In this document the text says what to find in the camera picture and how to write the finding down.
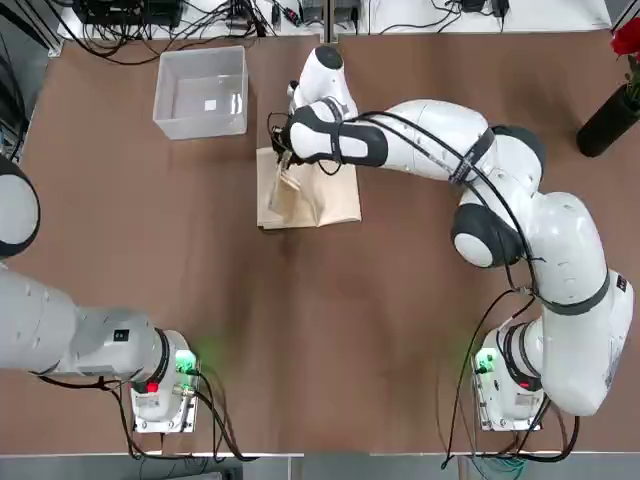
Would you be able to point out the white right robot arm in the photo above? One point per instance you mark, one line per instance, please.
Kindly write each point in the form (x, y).
(440, 140)

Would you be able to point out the black electronics box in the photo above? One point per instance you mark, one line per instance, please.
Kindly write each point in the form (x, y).
(125, 11)

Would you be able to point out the red rose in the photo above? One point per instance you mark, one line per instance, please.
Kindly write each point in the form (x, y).
(627, 40)

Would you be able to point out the clear plastic box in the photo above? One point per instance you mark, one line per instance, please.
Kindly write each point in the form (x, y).
(200, 65)

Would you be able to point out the black vase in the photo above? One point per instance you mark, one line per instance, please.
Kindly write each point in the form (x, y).
(605, 125)

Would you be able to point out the aluminium frame post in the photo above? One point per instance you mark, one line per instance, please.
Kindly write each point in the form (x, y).
(331, 20)

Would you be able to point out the black power supply brick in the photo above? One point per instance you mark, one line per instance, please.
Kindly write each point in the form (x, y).
(349, 10)
(314, 10)

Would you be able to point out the cream tablecloth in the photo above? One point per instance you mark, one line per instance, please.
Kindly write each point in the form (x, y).
(330, 200)

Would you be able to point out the black usb hub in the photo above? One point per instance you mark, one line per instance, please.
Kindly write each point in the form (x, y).
(237, 21)

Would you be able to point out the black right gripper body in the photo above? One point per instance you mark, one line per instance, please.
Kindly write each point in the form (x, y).
(284, 145)

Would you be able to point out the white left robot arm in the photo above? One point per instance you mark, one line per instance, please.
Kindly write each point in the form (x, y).
(40, 320)

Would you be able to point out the black power adapter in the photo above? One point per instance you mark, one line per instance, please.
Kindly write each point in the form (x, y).
(500, 7)
(472, 5)

